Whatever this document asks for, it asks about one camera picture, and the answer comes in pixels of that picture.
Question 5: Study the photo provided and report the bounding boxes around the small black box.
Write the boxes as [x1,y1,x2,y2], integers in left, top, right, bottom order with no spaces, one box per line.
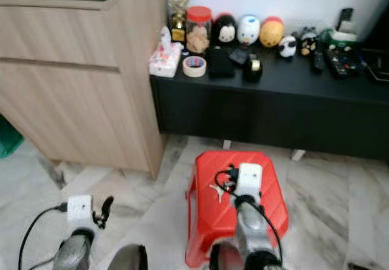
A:
[229,47,250,66]

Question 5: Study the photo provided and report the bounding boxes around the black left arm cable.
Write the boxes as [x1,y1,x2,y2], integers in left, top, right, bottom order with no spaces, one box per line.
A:
[18,202,68,270]

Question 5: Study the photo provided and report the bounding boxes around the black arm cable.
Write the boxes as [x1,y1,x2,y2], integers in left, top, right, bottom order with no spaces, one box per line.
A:
[18,202,68,270]
[214,169,284,265]

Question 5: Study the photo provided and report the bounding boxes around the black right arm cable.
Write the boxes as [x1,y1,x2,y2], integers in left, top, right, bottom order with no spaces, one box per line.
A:
[214,169,284,265]

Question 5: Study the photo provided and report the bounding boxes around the pink and white tissue box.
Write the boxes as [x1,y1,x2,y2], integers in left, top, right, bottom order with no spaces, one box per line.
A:
[149,26,184,78]

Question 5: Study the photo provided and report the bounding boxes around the black tape dispenser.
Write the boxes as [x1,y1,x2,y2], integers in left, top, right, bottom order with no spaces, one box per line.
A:
[243,54,264,83]

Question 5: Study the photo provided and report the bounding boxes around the black penguin figure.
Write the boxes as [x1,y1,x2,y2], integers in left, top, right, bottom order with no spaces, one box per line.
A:
[212,13,238,47]

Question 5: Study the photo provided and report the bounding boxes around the small panda figure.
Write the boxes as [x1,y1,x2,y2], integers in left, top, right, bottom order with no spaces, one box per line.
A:
[278,35,298,58]

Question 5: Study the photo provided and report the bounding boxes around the silver keys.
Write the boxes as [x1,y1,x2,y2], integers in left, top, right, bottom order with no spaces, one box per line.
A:
[209,183,226,204]

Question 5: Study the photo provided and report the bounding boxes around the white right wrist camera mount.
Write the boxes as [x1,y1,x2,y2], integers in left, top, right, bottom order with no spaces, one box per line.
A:
[236,162,264,198]

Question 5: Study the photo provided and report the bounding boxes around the slim black remote control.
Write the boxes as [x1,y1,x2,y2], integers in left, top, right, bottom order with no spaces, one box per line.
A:
[309,49,325,74]

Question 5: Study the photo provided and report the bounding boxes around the red plastic stool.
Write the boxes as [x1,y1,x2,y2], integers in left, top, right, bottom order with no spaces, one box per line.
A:
[185,150,290,269]

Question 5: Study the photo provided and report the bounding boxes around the black low sideboard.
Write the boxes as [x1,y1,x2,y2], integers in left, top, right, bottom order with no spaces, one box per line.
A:
[150,35,389,162]

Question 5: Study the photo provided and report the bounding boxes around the black and white figure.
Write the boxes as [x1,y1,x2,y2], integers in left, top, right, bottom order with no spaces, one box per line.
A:
[298,27,319,57]

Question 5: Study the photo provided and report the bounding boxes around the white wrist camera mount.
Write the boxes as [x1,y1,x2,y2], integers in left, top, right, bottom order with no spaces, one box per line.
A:
[236,162,264,198]
[66,195,94,230]

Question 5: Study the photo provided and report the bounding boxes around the white tape roll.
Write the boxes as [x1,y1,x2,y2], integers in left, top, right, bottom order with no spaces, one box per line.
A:
[182,55,208,78]

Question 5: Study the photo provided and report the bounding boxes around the black pouch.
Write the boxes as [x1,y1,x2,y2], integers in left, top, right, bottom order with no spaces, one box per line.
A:
[204,46,236,80]

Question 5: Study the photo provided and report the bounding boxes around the black upright handset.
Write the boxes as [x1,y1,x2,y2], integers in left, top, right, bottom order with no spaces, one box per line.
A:
[336,7,355,33]

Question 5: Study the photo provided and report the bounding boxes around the light wooden cabinet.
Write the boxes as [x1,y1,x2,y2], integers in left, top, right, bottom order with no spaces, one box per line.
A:
[0,0,168,181]

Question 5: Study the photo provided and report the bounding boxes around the gold trophy figure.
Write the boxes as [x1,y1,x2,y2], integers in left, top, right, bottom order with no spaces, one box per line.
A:
[167,0,190,43]

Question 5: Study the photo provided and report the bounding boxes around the wide black remote control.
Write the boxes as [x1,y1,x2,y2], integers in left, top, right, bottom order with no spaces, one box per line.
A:
[323,46,364,79]

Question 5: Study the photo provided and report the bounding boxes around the yellow egg-shaped figure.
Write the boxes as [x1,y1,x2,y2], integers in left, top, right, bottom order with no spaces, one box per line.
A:
[259,16,286,48]

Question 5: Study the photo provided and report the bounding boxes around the green object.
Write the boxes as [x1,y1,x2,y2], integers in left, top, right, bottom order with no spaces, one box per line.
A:
[0,117,24,160]

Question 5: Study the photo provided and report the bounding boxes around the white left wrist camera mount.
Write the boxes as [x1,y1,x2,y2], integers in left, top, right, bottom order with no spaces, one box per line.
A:
[66,195,94,230]

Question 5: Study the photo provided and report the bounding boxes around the white egg-shaped figure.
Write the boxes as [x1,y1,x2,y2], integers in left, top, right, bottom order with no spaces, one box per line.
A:
[237,14,261,46]

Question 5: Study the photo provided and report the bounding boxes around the clear jar with red lid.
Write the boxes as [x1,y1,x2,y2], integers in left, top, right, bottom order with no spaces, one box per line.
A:
[185,5,213,55]

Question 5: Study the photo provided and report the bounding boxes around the green and white box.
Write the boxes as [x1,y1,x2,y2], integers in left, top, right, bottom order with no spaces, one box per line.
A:
[319,28,359,46]

